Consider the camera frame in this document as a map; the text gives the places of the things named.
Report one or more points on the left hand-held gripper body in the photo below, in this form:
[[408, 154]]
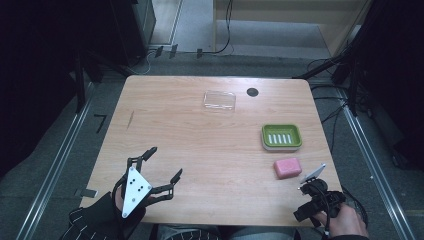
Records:
[[135, 186]]

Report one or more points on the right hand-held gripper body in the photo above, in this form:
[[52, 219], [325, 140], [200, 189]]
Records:
[[320, 196]]

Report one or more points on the person's left hand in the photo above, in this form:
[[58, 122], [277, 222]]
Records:
[[117, 202]]

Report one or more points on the person's right hand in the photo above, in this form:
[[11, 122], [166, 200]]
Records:
[[346, 221]]

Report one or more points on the pink soap bar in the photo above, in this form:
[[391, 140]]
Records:
[[288, 168]]

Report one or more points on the grey tape piece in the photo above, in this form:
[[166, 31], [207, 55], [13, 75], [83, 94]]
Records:
[[87, 192]]

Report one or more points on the green soap dish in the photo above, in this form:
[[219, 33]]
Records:
[[282, 137]]

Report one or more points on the clear plastic tray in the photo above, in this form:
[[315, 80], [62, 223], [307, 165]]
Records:
[[220, 100]]

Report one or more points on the black stand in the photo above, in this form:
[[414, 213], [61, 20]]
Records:
[[80, 83], [350, 70]]

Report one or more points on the black table grommet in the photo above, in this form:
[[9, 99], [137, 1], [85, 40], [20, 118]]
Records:
[[252, 92]]

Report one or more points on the black cabinet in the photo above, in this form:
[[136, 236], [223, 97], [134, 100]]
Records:
[[133, 30]]

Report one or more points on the light wooden shelf unit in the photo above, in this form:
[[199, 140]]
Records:
[[286, 10]]

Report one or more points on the metal floor rail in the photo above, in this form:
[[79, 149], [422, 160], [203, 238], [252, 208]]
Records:
[[56, 163], [376, 170]]

